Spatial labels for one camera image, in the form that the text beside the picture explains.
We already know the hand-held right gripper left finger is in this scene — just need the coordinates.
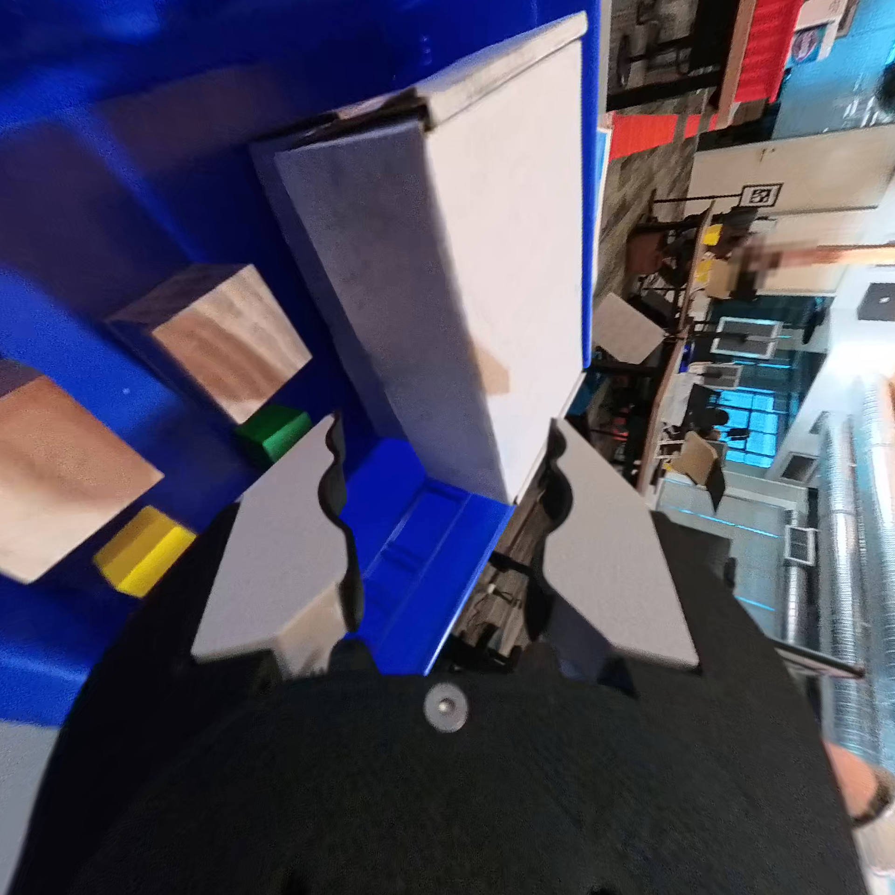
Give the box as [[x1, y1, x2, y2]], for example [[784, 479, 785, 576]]
[[190, 413, 366, 678]]

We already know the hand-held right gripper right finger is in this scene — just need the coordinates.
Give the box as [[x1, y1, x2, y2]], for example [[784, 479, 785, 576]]
[[524, 418, 701, 674]]

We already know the green cube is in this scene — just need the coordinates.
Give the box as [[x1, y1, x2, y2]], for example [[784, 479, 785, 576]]
[[234, 404, 313, 466]]

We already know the yellow cube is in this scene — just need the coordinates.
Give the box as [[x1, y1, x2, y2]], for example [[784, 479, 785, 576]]
[[93, 505, 198, 599]]

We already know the blue plastic bin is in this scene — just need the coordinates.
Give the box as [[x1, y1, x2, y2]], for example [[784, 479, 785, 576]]
[[0, 0, 609, 728]]

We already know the white cardboard box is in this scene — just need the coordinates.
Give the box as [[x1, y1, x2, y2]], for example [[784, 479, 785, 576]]
[[250, 13, 588, 504]]

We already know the hanging brown black panel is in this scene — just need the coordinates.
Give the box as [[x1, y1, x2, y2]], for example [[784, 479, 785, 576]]
[[671, 430, 728, 511]]

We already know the wooden block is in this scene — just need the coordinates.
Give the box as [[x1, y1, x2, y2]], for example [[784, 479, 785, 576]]
[[0, 360, 165, 585], [105, 264, 313, 425]]

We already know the white floor sign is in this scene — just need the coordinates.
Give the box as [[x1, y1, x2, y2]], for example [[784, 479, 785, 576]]
[[593, 292, 665, 366]]

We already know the silver ventilation duct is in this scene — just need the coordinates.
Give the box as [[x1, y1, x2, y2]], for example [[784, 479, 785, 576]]
[[776, 374, 895, 763]]

